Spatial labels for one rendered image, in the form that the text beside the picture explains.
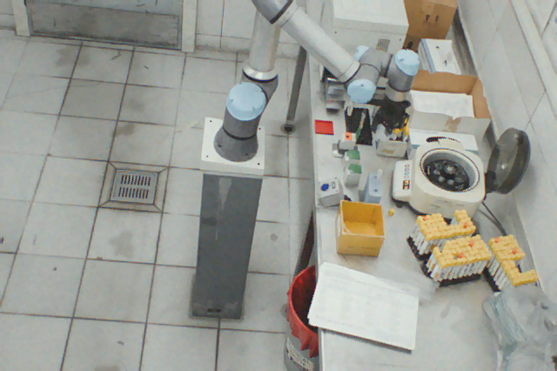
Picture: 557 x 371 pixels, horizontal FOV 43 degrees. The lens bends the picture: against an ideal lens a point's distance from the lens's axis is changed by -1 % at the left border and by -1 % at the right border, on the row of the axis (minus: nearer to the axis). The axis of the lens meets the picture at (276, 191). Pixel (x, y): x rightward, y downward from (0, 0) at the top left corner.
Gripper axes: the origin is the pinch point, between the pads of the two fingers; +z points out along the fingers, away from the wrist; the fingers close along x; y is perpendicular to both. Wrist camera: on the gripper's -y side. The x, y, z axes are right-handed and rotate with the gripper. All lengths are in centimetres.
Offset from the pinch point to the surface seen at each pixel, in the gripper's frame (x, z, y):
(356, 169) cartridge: -11.6, 5.8, 4.1
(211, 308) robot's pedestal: -46, 94, -21
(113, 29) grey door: 11, 91, -203
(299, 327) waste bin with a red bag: -39, 58, 20
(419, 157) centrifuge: 6.8, 1.2, 13.8
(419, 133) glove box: 19.8, 5.7, 3.0
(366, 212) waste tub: -20.9, 6.6, 19.5
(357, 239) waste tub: -32.1, 4.7, 26.7
